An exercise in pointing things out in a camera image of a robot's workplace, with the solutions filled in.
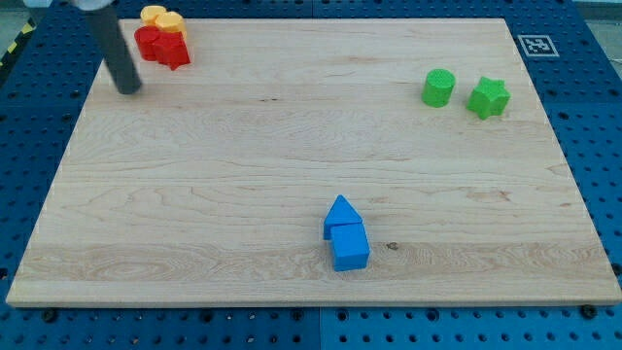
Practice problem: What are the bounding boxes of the wooden board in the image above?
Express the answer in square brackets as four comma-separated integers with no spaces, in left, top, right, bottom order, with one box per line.
[7,18,621,307]

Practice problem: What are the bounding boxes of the green cylinder block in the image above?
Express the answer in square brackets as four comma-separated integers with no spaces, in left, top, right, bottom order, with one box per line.
[422,68,456,108]

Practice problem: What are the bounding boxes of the blue triangle block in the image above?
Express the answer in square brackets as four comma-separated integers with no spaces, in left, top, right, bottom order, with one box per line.
[323,194,363,240]

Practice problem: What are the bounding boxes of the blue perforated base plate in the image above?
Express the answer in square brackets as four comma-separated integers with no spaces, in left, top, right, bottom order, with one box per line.
[1,0,621,349]

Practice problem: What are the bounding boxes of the white fiducial marker tag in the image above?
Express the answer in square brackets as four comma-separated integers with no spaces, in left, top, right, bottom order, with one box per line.
[518,34,559,57]

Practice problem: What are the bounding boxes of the red cylinder block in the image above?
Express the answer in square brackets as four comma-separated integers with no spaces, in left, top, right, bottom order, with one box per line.
[134,25,160,61]

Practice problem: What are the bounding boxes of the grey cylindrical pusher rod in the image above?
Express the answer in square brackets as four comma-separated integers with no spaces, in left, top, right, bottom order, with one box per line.
[74,0,142,95]

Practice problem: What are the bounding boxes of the yellow hexagon block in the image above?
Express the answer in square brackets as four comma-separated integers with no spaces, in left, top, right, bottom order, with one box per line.
[155,12,187,39]

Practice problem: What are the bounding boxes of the blue cube block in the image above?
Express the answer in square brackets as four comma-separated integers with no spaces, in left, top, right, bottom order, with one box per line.
[330,224,370,271]

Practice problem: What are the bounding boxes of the green star block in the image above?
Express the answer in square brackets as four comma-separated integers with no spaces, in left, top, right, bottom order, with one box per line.
[466,76,511,120]

